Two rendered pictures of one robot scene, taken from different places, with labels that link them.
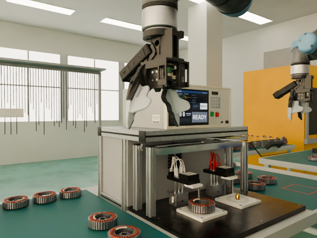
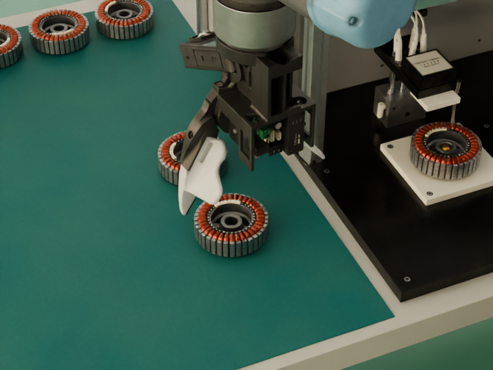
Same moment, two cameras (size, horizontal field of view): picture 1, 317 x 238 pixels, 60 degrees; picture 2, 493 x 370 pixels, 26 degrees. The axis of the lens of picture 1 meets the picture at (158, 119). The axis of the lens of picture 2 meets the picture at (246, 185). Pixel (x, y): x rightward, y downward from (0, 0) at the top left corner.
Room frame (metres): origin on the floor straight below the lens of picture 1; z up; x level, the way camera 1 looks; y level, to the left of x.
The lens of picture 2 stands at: (-0.22, -0.19, 1.88)
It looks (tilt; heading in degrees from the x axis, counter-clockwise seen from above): 41 degrees down; 14
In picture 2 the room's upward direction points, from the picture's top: straight up
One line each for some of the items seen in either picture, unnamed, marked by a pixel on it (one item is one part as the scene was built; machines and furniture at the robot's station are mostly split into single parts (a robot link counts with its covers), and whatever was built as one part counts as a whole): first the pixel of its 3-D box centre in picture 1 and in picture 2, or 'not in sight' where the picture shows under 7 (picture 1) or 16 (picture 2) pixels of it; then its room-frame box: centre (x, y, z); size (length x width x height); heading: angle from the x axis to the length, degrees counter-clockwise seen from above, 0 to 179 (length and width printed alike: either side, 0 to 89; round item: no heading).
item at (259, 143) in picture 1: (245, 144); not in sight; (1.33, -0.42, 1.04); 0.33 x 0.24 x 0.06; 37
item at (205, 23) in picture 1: (204, 90); not in sight; (5.46, -0.92, 1.65); 0.50 x 0.45 x 3.30; 37
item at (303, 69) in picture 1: (300, 71); not in sight; (1.22, -0.63, 1.37); 0.08 x 0.08 x 0.05
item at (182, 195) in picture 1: (178, 197); (400, 101); (1.26, -0.09, 0.80); 0.08 x 0.05 x 0.06; 127
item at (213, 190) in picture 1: (214, 189); not in sight; (1.40, -0.29, 0.80); 0.08 x 0.05 x 0.06; 127
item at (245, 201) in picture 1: (237, 200); not in sight; (1.29, -0.37, 0.78); 0.15 x 0.15 x 0.01; 37
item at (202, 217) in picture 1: (201, 211); (443, 162); (1.14, -0.18, 0.78); 0.15 x 0.15 x 0.01; 37
